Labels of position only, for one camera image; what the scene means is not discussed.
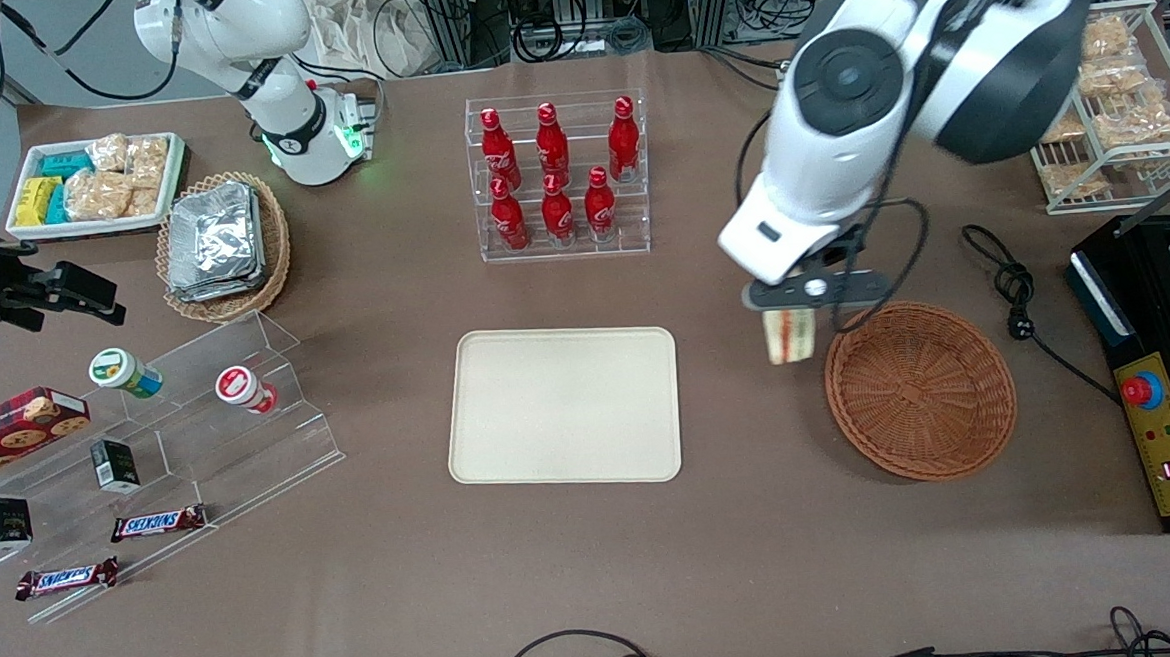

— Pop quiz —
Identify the light wicker basket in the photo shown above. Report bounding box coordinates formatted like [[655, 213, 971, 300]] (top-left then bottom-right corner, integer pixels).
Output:
[[151, 169, 295, 327]]

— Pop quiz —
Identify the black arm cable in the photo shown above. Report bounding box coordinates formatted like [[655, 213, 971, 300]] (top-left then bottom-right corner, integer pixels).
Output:
[[732, 100, 937, 340]]

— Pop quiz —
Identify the black machine with yellow panel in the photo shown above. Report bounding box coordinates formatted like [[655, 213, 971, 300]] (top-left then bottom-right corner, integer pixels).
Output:
[[1060, 213, 1170, 541]]

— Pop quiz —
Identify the yellow snack packet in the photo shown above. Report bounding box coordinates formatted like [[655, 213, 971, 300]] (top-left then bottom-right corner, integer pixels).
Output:
[[12, 176, 65, 228]]

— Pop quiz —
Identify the red cookie box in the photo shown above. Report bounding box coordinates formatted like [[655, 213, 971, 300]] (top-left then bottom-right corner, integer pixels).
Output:
[[0, 385, 94, 473]]

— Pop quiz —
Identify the clear acrylic bottle rack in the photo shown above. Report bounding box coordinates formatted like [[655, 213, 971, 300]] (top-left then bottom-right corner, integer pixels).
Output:
[[464, 89, 654, 265]]

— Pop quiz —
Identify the silver foil packets stack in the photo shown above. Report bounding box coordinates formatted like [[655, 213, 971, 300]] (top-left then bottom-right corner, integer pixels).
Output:
[[162, 179, 270, 304]]

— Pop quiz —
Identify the red lid yogurt cup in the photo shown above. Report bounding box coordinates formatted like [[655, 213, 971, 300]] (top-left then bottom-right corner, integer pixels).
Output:
[[214, 364, 280, 418]]

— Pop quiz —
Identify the black power cable with plug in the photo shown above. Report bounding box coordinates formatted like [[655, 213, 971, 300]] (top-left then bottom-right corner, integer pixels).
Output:
[[960, 218, 1123, 414]]

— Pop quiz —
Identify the red cola bottle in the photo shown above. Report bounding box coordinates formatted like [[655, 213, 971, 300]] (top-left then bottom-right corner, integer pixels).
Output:
[[533, 101, 571, 187], [478, 107, 522, 193], [605, 95, 642, 184], [582, 166, 618, 243], [539, 172, 577, 248], [489, 176, 530, 252]]

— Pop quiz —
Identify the white snack tray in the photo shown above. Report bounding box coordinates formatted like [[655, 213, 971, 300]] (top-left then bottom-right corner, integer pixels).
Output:
[[1, 131, 190, 243]]

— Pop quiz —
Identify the bagged puffed snack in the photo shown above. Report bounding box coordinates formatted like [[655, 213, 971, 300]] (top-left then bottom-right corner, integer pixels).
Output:
[[1076, 56, 1152, 99], [1040, 158, 1112, 201], [1079, 14, 1135, 62], [1038, 110, 1089, 146], [1094, 96, 1170, 154]]

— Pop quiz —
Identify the green lid yogurt cup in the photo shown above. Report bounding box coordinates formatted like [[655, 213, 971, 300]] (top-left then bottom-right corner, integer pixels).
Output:
[[87, 346, 165, 402]]

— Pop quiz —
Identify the Snickers chocolate bar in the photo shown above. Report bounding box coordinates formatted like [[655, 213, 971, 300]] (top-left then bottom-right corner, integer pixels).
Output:
[[109, 504, 209, 544], [13, 556, 121, 602]]

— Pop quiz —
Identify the round brown wicker basket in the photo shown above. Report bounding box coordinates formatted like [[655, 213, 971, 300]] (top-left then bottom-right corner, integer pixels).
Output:
[[821, 296, 1021, 487]]

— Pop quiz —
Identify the clear acrylic stepped stand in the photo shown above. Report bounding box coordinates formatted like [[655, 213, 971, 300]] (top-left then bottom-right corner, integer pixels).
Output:
[[0, 306, 353, 628]]

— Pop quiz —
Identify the small beige snack packet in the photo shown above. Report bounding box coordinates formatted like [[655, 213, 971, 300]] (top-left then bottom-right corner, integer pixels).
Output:
[[762, 306, 820, 366]]

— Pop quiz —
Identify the black cable with connector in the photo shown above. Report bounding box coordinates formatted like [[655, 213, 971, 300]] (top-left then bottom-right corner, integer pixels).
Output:
[[866, 603, 1170, 657]]

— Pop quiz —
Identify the white cloth bag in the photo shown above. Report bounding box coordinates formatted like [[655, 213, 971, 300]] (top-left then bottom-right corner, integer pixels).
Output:
[[302, 0, 440, 85]]

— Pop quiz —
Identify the small black box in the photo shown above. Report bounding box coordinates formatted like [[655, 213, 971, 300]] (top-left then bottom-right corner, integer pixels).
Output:
[[0, 495, 35, 553], [89, 437, 142, 495]]

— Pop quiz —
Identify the cream rectangular tray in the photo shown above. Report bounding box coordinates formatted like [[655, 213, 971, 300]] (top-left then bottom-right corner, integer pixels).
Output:
[[442, 321, 684, 494]]

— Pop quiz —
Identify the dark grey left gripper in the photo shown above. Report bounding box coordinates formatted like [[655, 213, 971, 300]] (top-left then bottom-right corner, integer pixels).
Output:
[[738, 222, 895, 314]]

